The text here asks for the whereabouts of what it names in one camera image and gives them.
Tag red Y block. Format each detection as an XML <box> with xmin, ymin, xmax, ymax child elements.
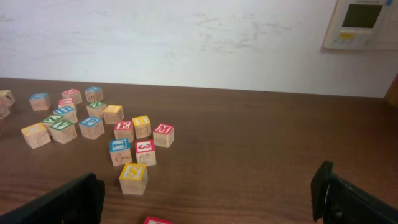
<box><xmin>58</xmin><ymin>98</ymin><xmax>77</xmax><ymax>111</ymax></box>

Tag red A block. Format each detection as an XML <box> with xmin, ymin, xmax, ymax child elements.
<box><xmin>144</xmin><ymin>216</ymin><xmax>173</xmax><ymax>224</ymax></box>

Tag yellow S block near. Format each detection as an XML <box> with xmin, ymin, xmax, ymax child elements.
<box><xmin>119</xmin><ymin>163</ymin><xmax>148</xmax><ymax>195</ymax></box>

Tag yellow block far left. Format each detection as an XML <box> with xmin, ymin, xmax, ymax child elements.
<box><xmin>0</xmin><ymin>90</ymin><xmax>16</xmax><ymax>107</ymax></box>

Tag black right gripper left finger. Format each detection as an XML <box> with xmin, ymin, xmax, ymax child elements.
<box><xmin>1</xmin><ymin>173</ymin><xmax>105</xmax><ymax>224</ymax></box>

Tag red U block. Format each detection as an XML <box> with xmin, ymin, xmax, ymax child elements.
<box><xmin>0</xmin><ymin>100</ymin><xmax>10</xmax><ymax>119</ymax></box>

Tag green Z block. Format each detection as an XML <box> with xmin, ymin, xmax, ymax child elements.
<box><xmin>40</xmin><ymin>114</ymin><xmax>64</xmax><ymax>136</ymax></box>

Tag blue P block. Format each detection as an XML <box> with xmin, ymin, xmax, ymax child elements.
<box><xmin>79</xmin><ymin>116</ymin><xmax>104</xmax><ymax>140</ymax></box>

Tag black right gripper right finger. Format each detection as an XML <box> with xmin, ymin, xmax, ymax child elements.
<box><xmin>310</xmin><ymin>161</ymin><xmax>397</xmax><ymax>224</ymax></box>

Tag blue E block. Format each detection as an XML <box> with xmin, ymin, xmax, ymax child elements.
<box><xmin>109</xmin><ymin>138</ymin><xmax>132</xmax><ymax>166</ymax></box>

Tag yellow block right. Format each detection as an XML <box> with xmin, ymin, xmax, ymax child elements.
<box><xmin>132</xmin><ymin>115</ymin><xmax>152</xmax><ymax>139</ymax></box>

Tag yellow block centre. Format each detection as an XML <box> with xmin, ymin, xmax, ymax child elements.
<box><xmin>21</xmin><ymin>123</ymin><xmax>51</xmax><ymax>149</ymax></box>

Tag yellow s block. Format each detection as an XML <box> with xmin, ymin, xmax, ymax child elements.
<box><xmin>103</xmin><ymin>105</ymin><xmax>124</xmax><ymax>124</ymax></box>
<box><xmin>119</xmin><ymin>163</ymin><xmax>148</xmax><ymax>195</ymax></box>

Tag blue block centre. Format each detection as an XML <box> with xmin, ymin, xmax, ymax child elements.
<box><xmin>53</xmin><ymin>106</ymin><xmax>78</xmax><ymax>123</ymax></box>

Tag green V block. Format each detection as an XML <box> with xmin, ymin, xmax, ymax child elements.
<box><xmin>49</xmin><ymin>119</ymin><xmax>78</xmax><ymax>144</ymax></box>

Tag yellow S block far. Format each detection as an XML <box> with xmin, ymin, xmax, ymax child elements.
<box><xmin>103</xmin><ymin>105</ymin><xmax>124</xmax><ymax>124</ymax></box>

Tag blue D block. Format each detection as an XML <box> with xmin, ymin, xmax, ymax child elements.
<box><xmin>29</xmin><ymin>93</ymin><xmax>51</xmax><ymax>111</ymax></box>

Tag red E block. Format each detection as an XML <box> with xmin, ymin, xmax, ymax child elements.
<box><xmin>114</xmin><ymin>121</ymin><xmax>134</xmax><ymax>143</ymax></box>

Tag white wall control panel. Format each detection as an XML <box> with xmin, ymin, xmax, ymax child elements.
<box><xmin>323</xmin><ymin>0</ymin><xmax>397</xmax><ymax>50</ymax></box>

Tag blue X block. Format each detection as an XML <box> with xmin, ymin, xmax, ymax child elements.
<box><xmin>85</xmin><ymin>86</ymin><xmax>104</xmax><ymax>103</ymax></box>

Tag red M block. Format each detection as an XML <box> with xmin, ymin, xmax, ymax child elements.
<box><xmin>153</xmin><ymin>123</ymin><xmax>175</xmax><ymax>148</ymax></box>

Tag green N block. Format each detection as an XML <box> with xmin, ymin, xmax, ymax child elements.
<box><xmin>86</xmin><ymin>101</ymin><xmax>107</xmax><ymax>119</ymax></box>

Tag red 3 block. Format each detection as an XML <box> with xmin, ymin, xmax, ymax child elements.
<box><xmin>135</xmin><ymin>140</ymin><xmax>157</xmax><ymax>166</ymax></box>

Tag red C block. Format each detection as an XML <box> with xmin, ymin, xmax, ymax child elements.
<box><xmin>62</xmin><ymin>88</ymin><xmax>83</xmax><ymax>104</ymax></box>

